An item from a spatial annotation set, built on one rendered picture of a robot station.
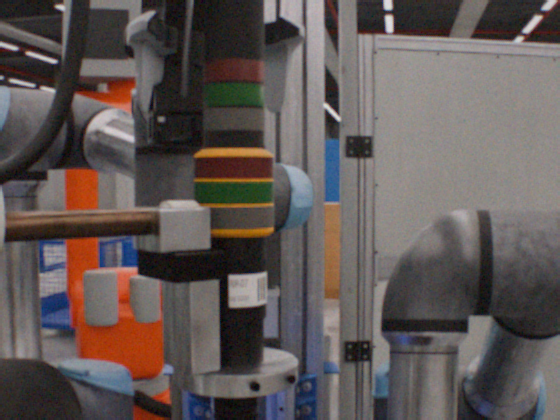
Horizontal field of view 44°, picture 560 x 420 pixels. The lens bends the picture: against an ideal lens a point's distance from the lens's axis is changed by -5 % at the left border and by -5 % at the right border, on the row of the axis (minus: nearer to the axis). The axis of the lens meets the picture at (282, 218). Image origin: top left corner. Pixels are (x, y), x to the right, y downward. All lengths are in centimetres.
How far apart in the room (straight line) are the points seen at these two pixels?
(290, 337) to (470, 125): 124
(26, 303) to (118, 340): 326
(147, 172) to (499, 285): 37
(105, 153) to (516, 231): 55
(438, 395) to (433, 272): 13
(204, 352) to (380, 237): 188
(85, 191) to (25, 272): 340
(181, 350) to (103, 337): 390
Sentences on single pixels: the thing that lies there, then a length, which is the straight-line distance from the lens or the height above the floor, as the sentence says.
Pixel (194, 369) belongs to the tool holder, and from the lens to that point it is 38.
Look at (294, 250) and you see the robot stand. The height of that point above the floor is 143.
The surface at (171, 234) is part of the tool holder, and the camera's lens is 36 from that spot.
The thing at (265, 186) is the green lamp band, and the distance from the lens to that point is 39.
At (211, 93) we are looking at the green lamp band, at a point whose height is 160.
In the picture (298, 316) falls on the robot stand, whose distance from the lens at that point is 126.
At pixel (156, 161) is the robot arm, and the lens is 71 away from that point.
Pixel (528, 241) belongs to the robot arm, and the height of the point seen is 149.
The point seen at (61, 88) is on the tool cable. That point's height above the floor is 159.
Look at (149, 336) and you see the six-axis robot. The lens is 431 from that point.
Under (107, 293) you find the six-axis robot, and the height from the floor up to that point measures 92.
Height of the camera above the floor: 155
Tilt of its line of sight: 3 degrees down
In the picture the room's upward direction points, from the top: straight up
